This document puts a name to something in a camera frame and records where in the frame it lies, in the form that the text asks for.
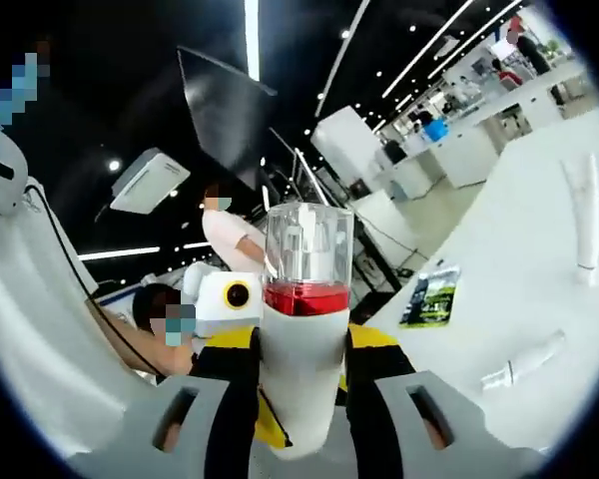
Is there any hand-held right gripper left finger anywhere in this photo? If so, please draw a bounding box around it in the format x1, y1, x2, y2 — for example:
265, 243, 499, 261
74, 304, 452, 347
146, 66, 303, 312
72, 326, 264, 479

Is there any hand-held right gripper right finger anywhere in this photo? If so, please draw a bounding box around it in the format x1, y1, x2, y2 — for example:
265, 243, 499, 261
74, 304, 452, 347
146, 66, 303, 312
345, 322, 548, 479

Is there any red collared skincare pump bottle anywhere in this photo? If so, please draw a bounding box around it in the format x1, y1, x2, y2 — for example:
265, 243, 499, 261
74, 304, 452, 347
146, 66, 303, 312
258, 202, 355, 460

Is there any green skincare sachet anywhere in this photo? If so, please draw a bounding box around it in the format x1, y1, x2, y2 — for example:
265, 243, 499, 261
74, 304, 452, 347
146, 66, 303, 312
398, 265, 461, 329

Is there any small white skincare spray bottle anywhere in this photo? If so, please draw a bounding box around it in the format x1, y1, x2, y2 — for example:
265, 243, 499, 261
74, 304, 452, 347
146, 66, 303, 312
480, 329, 566, 393

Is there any white skincare tube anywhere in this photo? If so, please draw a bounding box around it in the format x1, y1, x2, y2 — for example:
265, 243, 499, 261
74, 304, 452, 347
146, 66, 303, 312
561, 153, 599, 286

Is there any white ceiling air conditioner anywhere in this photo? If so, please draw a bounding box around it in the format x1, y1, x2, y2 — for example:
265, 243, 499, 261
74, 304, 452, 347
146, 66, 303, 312
109, 148, 191, 215

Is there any standing computer desk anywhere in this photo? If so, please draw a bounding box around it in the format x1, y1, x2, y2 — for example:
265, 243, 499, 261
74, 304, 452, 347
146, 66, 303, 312
346, 192, 418, 300

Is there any large dark hanging screen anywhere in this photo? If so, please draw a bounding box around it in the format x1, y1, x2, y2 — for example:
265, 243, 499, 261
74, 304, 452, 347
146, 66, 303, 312
177, 45, 280, 191

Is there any person's white shirt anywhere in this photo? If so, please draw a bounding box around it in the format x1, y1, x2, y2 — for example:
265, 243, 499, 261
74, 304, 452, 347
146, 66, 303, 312
0, 124, 181, 455

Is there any white chest device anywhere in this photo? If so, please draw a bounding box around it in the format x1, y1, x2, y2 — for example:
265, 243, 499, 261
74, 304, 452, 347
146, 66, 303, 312
0, 129, 30, 217

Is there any white long counter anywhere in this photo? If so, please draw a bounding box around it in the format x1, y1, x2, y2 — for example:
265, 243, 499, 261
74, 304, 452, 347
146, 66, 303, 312
378, 64, 595, 191

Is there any black cable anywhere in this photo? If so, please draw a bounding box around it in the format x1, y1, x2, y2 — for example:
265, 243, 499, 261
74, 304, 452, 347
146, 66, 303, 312
23, 183, 164, 376

